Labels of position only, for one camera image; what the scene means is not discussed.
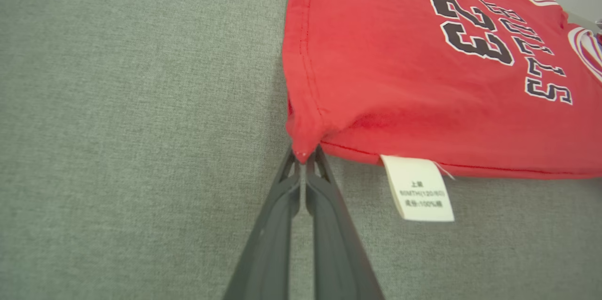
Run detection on red Bulls jersey white sleeves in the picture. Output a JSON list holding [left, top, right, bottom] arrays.
[[281, 0, 602, 223]]

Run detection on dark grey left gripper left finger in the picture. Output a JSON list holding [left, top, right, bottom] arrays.
[[223, 147, 301, 300]]

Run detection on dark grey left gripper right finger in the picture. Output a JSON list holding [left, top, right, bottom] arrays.
[[306, 145, 384, 300]]

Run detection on grey fabric sofa cushion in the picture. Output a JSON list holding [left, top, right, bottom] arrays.
[[0, 0, 602, 300]]

